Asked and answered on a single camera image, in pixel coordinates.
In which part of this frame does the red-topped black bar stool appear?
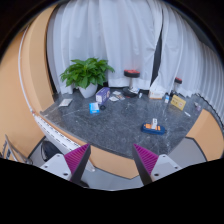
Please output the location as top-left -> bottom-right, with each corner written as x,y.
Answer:
171,77 -> 183,98
121,69 -> 141,98

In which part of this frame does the white curtain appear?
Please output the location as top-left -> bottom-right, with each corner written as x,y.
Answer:
46,0 -> 164,95
149,3 -> 224,124

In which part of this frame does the yellow cardboard box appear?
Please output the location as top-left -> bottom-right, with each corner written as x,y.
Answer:
170,94 -> 187,111

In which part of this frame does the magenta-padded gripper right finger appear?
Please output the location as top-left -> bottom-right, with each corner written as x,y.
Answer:
132,143 -> 183,186

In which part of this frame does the purple cardboard box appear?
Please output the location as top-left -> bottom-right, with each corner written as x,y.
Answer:
95,86 -> 111,104

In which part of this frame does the green plant in white pot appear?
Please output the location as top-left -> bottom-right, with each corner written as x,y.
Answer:
59,57 -> 116,99

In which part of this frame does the small blue box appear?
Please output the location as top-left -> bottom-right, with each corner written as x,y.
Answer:
88,101 -> 101,115

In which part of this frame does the white and orange tissue box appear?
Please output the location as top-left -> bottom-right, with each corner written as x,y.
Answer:
148,89 -> 167,100

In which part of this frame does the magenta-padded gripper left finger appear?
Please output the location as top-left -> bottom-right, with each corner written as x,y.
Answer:
39,143 -> 92,186

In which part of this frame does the grey flat packet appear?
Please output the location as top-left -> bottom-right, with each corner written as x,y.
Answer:
58,98 -> 73,108

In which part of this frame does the small clear plastic box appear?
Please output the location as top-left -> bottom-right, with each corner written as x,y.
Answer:
112,90 -> 126,101

